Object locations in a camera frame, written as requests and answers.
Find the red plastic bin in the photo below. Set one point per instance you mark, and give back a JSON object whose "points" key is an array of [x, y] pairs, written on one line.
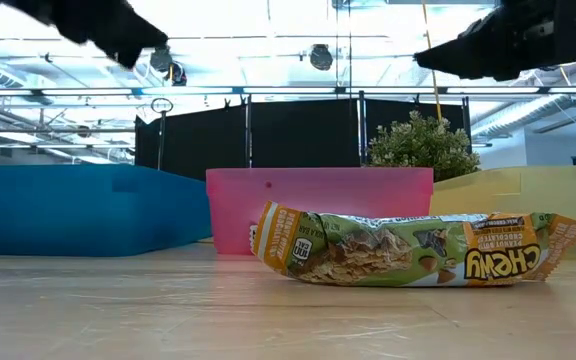
{"points": [[318, 187]]}

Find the round black ceiling fixture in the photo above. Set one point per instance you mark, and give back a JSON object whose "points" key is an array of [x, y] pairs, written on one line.
{"points": [[321, 57], [161, 60]]}

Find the black room divider panel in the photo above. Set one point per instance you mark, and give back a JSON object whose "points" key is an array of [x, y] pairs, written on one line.
{"points": [[298, 135]]}

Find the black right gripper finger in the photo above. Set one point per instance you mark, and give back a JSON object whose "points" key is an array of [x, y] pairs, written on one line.
{"points": [[463, 66], [468, 42]]}

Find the orange green Chewy granola bar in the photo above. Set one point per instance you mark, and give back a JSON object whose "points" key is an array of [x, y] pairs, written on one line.
{"points": [[393, 250]]}

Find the yellow plastic bin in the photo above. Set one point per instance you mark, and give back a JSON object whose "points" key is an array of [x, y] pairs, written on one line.
{"points": [[533, 192]]}

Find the blue plastic bin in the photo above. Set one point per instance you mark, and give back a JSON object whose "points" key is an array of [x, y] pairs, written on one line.
{"points": [[78, 210]]}

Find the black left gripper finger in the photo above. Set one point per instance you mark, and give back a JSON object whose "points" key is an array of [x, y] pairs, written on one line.
{"points": [[128, 22], [118, 47]]}

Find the small green potted plant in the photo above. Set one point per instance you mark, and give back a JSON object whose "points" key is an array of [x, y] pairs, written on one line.
{"points": [[423, 145]]}

